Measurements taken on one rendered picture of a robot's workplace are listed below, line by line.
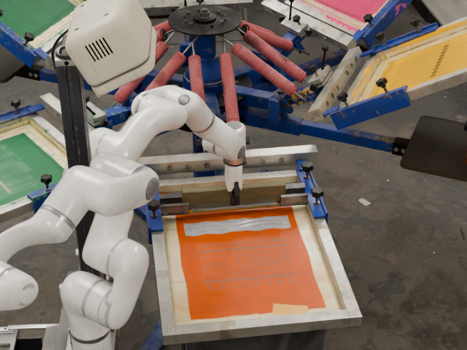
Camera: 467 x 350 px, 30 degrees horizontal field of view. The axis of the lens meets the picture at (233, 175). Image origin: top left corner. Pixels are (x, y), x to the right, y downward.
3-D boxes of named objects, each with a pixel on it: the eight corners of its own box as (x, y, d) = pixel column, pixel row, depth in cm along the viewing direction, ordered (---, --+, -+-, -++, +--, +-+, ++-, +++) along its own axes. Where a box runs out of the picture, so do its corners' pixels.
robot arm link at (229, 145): (182, 126, 267) (208, 155, 285) (215, 139, 261) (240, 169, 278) (196, 103, 269) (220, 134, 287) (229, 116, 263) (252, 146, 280)
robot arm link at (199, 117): (162, 124, 243) (122, 109, 251) (191, 157, 261) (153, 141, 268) (191, 76, 247) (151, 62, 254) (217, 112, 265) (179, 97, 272)
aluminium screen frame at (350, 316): (361, 326, 256) (362, 316, 254) (162, 345, 249) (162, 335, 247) (305, 177, 321) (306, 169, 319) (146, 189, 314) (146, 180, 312)
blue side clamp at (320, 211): (326, 229, 297) (328, 212, 293) (313, 230, 296) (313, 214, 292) (308, 180, 321) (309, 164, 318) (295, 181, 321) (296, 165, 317)
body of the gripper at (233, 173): (221, 149, 294) (221, 177, 300) (225, 166, 286) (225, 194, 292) (242, 148, 295) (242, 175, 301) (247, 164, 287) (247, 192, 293)
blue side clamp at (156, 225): (164, 243, 290) (162, 226, 286) (149, 244, 290) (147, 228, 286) (157, 192, 315) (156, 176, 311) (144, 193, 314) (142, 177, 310)
